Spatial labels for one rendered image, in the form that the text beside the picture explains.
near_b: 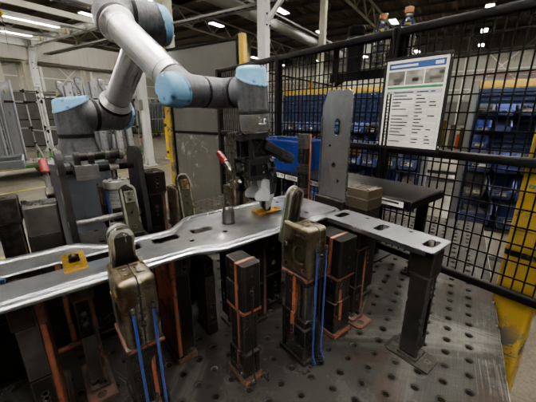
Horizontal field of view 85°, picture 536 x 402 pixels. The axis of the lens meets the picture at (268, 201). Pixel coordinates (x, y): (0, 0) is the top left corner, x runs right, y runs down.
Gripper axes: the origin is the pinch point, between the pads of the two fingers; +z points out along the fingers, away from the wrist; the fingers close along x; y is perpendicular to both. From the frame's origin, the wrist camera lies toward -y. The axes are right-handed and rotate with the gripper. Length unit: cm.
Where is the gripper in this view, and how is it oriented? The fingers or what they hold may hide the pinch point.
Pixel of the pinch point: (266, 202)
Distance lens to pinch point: 82.8
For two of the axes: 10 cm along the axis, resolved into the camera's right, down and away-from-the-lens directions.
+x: 6.2, 2.3, -7.5
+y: -7.8, 2.4, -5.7
